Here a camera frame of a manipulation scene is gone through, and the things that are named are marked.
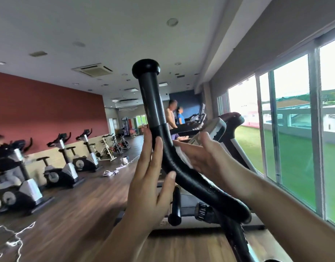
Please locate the grey elliptical console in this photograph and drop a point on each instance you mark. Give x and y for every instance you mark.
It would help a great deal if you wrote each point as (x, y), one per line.
(211, 129)

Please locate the person's right hand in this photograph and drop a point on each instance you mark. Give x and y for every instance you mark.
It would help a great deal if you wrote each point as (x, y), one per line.
(219, 169)

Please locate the small white bucket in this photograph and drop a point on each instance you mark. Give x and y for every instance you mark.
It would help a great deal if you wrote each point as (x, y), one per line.
(124, 160)

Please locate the round ceiling speaker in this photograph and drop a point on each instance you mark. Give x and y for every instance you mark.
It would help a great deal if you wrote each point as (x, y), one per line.
(172, 22)

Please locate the person's right thumb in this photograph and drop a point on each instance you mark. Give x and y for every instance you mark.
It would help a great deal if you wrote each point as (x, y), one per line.
(208, 145)

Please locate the person's left middle finger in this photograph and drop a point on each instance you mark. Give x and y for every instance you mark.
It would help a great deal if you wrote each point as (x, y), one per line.
(145, 150)

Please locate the person's left forearm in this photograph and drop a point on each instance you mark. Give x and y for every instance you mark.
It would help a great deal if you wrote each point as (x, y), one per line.
(121, 242)

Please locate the black and silver exercise bike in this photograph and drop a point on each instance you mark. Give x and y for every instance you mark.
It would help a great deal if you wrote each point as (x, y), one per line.
(63, 171)
(25, 188)
(87, 158)

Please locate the rectangular ceiling vent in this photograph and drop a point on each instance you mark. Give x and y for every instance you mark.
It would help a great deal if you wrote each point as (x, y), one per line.
(38, 53)

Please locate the black treadmill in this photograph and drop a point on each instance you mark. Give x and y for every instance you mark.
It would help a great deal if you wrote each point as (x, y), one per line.
(193, 122)

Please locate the aluminium frame sliding window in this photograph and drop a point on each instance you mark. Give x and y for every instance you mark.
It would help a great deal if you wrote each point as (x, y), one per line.
(316, 128)

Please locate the black ribbed adjustment knob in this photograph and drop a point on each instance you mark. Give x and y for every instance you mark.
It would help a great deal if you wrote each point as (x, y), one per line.
(202, 212)

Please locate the dark frame spin bike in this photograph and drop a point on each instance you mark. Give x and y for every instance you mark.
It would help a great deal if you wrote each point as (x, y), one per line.
(121, 141)

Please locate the person's left hand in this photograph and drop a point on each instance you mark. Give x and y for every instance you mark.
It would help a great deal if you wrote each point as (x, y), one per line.
(145, 193)

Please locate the white cleaning cloth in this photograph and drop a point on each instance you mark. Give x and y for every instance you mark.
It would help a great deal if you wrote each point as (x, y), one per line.
(183, 156)

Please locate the ceiling cassette air conditioner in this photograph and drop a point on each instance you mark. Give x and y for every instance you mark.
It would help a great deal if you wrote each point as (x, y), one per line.
(92, 70)

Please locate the person's left thumb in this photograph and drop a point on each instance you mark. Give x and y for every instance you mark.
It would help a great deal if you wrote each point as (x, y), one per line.
(168, 188)

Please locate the person's right forearm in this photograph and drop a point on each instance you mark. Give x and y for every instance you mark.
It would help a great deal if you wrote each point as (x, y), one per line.
(287, 215)

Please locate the white frame spin bike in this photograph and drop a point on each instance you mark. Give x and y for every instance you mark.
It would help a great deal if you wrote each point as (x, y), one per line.
(106, 151)

